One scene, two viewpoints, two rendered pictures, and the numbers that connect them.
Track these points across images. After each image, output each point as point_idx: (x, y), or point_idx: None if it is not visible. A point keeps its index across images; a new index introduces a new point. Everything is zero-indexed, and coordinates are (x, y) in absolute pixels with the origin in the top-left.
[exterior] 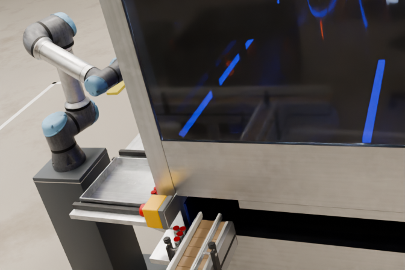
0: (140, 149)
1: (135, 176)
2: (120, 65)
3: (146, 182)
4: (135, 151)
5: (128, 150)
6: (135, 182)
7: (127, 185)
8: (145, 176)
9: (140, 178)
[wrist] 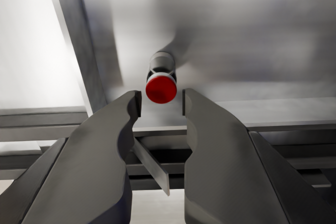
0: (23, 82)
1: (135, 202)
2: None
3: (180, 212)
4: (41, 137)
5: (2, 137)
6: (150, 214)
7: (136, 223)
8: (163, 197)
9: (155, 205)
